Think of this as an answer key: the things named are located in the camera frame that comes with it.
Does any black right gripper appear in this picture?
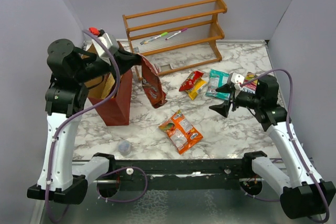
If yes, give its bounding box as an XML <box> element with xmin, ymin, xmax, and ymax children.
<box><xmin>209</xmin><ymin>83</ymin><xmax>263</xmax><ymax>116</ymax></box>

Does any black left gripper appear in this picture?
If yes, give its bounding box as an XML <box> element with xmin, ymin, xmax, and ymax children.
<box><xmin>75</xmin><ymin>46</ymin><xmax>143</xmax><ymax>83</ymax></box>

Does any dark red chips bag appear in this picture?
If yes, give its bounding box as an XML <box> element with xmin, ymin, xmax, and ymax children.
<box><xmin>140</xmin><ymin>55</ymin><xmax>167</xmax><ymax>109</ymax></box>

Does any brown and red paper bag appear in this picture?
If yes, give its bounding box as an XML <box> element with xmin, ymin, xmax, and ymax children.
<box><xmin>83</xmin><ymin>40</ymin><xmax>133</xmax><ymax>127</ymax></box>

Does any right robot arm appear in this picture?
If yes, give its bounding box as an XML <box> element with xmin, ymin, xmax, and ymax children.
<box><xmin>210</xmin><ymin>73</ymin><xmax>335</xmax><ymax>221</ymax></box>

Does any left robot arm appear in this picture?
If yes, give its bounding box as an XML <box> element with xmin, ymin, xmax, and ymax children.
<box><xmin>27</xmin><ymin>39</ymin><xmax>141</xmax><ymax>205</ymax></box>

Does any teal mint candy bag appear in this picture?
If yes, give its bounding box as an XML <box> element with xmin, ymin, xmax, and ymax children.
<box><xmin>205</xmin><ymin>69</ymin><xmax>230</xmax><ymax>100</ymax></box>

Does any orange Fox's candy bag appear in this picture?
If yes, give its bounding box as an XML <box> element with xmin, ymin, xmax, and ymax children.
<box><xmin>158</xmin><ymin>110</ymin><xmax>203</xmax><ymax>155</ymax></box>

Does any red yellow snack packet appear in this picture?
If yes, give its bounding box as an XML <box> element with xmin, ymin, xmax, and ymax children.
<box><xmin>179</xmin><ymin>70</ymin><xmax>207</xmax><ymax>100</ymax></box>

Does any red white staples box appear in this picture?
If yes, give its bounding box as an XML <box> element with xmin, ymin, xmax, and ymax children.
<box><xmin>154</xmin><ymin>64</ymin><xmax>162</xmax><ymax>73</ymax></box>

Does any green capped marker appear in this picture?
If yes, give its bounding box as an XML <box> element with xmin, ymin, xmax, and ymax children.
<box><xmin>140</xmin><ymin>32</ymin><xmax>168</xmax><ymax>45</ymax></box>

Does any wooden three-tier rack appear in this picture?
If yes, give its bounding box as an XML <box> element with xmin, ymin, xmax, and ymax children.
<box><xmin>122</xmin><ymin>0</ymin><xmax>228</xmax><ymax>76</ymax></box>

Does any pink capped marker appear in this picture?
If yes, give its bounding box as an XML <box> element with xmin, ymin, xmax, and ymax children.
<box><xmin>165</xmin><ymin>28</ymin><xmax>188</xmax><ymax>40</ymax></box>

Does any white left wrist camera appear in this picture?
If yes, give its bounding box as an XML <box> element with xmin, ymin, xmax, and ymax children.
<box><xmin>89</xmin><ymin>27</ymin><xmax>119</xmax><ymax>64</ymax></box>

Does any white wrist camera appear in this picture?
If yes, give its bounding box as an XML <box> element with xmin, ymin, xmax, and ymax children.
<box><xmin>89</xmin><ymin>27</ymin><xmax>119</xmax><ymax>64</ymax></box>
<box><xmin>227</xmin><ymin>72</ymin><xmax>245</xmax><ymax>97</ymax></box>

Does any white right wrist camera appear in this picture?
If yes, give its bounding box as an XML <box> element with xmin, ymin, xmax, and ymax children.
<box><xmin>227</xmin><ymin>72</ymin><xmax>245</xmax><ymax>97</ymax></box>

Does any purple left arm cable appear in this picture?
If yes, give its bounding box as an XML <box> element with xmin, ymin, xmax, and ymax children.
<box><xmin>44</xmin><ymin>29</ymin><xmax>121</xmax><ymax>223</ymax></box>

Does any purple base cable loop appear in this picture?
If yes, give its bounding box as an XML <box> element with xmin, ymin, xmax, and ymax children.
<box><xmin>96</xmin><ymin>165</ymin><xmax>149</xmax><ymax>204</ymax></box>

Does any black base frame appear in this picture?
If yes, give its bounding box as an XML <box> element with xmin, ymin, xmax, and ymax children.
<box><xmin>94</xmin><ymin>153</ymin><xmax>259</xmax><ymax>191</ymax></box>

